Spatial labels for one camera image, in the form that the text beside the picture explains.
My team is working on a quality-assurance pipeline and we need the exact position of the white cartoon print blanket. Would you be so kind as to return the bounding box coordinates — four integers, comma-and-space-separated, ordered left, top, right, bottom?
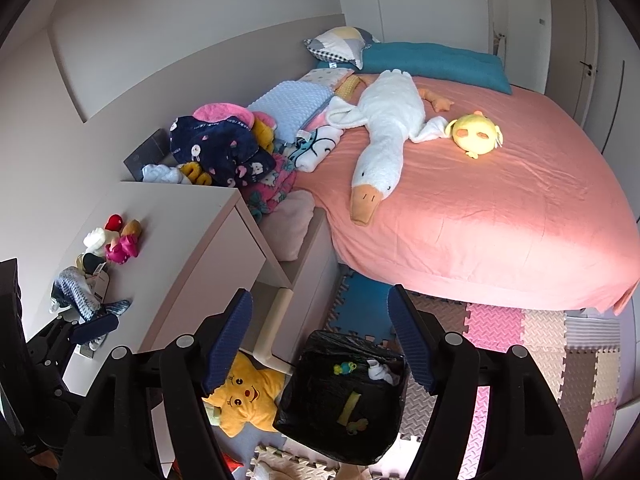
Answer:
292, 125, 346, 173

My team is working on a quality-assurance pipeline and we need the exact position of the navy rabbit print blanket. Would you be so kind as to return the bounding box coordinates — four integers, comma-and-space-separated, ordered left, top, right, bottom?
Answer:
169, 115, 277, 188

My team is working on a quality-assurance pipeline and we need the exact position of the bin with black bag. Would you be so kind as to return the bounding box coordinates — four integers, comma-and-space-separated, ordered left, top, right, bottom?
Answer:
272, 330, 412, 466

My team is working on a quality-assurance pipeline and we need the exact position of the dark rolled sock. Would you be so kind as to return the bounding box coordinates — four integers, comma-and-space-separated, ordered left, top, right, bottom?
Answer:
76, 252, 107, 276

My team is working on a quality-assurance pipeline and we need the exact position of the teal pillow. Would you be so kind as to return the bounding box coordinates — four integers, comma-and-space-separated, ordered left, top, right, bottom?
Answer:
361, 41, 513, 95

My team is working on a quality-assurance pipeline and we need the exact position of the white door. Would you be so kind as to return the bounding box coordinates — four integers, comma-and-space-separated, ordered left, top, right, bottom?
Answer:
547, 0, 627, 128

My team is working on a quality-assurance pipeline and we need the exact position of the white bedside cabinet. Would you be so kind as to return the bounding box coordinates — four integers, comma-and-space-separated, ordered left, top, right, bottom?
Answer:
25, 180, 296, 398

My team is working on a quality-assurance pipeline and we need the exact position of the pink toy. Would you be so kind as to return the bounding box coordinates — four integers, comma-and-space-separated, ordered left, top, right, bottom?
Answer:
104, 235, 141, 265

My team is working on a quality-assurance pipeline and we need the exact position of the bed with pink sheet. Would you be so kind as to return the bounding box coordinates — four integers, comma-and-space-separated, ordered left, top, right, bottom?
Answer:
292, 72, 640, 317

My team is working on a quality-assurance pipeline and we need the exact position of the pale pink pillow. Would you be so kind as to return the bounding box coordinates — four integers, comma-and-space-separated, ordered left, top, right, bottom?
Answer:
260, 189, 317, 262

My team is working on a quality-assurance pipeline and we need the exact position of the pink floral blanket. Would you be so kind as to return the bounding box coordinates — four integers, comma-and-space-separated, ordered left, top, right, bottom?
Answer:
243, 152, 299, 222

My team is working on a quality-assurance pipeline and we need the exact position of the white patterned folded blanket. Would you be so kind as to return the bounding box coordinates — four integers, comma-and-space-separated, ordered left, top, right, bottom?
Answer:
299, 66, 357, 92

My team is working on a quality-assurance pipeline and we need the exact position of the foam puzzle floor mat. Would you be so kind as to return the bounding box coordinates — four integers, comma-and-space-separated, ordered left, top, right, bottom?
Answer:
240, 265, 632, 480

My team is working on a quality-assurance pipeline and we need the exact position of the yellow strip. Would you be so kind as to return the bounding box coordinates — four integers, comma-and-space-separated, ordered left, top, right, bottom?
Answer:
337, 392, 362, 426

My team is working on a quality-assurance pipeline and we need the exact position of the pink fleece blanket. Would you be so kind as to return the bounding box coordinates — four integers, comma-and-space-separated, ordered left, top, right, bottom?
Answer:
192, 102, 278, 131

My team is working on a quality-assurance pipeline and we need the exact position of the black box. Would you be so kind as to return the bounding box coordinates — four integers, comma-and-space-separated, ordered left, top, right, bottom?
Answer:
123, 128, 173, 181

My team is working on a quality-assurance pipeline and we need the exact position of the white sock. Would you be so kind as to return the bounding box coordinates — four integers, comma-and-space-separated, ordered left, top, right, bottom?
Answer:
367, 359, 401, 386

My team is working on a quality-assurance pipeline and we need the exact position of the yellow dotted cushion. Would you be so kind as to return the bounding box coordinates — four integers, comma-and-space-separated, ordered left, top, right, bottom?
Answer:
334, 75, 362, 102

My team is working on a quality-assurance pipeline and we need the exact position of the blue knitted cloth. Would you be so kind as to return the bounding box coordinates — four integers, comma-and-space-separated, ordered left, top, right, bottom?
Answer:
50, 266, 132, 322

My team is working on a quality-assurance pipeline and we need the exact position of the white goose plush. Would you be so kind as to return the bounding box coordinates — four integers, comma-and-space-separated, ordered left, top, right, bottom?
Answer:
326, 69, 455, 226

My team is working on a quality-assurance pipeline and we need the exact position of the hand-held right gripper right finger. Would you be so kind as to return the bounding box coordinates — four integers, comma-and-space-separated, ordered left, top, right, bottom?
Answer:
387, 284, 583, 480

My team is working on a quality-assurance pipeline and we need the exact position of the light blue small cloth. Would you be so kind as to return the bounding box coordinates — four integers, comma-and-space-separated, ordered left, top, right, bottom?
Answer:
141, 162, 185, 184

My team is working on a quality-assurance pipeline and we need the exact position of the patchwork checked pillow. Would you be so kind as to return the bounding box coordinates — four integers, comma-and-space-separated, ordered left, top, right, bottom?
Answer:
304, 26, 382, 71

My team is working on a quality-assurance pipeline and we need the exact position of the light blue dotted blanket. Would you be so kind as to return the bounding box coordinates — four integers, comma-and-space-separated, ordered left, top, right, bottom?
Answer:
246, 80, 335, 145

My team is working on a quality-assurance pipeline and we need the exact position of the white paper tag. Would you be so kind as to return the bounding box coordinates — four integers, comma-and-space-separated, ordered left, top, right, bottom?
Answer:
89, 267, 110, 306

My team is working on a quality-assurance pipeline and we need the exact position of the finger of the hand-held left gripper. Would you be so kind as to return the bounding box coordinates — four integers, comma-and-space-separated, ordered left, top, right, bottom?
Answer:
69, 316, 114, 347

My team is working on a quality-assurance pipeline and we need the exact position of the yellow chick plush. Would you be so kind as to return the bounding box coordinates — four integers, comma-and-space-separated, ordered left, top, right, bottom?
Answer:
446, 111, 504, 160

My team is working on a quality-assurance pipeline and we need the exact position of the yellow star plush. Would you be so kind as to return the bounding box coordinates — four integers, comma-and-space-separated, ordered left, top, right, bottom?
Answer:
202, 350, 286, 438

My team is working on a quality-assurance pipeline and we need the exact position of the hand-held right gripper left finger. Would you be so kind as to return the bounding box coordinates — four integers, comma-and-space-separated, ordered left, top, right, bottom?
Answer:
57, 288, 254, 480

